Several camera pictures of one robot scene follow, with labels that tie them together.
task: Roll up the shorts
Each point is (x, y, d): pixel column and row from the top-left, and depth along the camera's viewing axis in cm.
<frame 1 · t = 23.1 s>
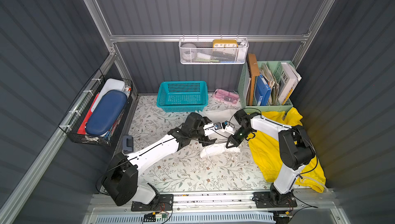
left hand: (213, 128, 80), fingers open
right hand: (231, 144, 88), fingers closed
yellow garment: (264, 154, 89), point 2 cm above the table
teal plastic basket: (182, 96, 122), on the table
green file organizer: (271, 71, 104), point 24 cm above the table
pink plastic box: (231, 98, 118), point 2 cm above the table
grey hole punch: (128, 144, 95), on the table
brown board: (253, 71, 91), point 32 cm above the table
blue folder: (263, 91, 100), point 18 cm above the table
white book: (289, 80, 95), point 26 cm above the table

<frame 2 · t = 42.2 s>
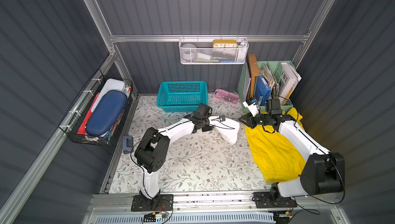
left hand: (213, 120, 92), fingers closed
right hand: (246, 116, 85), fingers open
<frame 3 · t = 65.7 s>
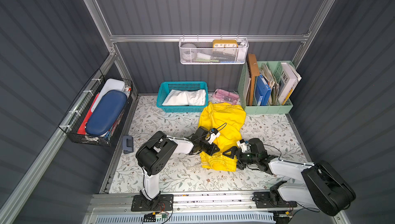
left hand: (220, 152, 90), fingers closed
right hand: (229, 157, 84), fingers open
yellow garment: (229, 120, 104), point 3 cm above the table
white shorts: (187, 97, 108), point 10 cm above the table
the other named things where they were.

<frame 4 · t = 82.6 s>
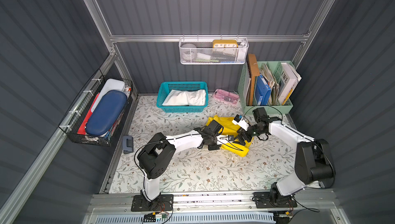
left hand: (220, 141, 90), fingers closed
right hand: (240, 134, 88), fingers open
yellow garment: (229, 129, 98), point 4 cm above the table
the other named things where they were.

